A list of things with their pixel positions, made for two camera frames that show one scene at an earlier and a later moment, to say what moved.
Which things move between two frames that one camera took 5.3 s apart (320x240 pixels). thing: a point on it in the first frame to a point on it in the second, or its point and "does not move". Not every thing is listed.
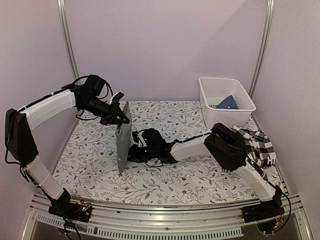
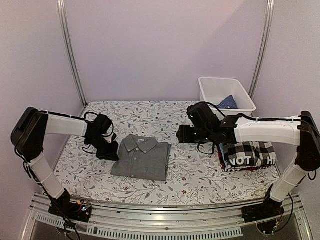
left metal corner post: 62,9 does not move
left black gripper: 111,118 to 111,155
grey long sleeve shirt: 123,140 to 141,157
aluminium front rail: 160,218 does not move
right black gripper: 135,156 to 184,136
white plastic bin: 225,100 does not move
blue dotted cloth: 228,102 does not move
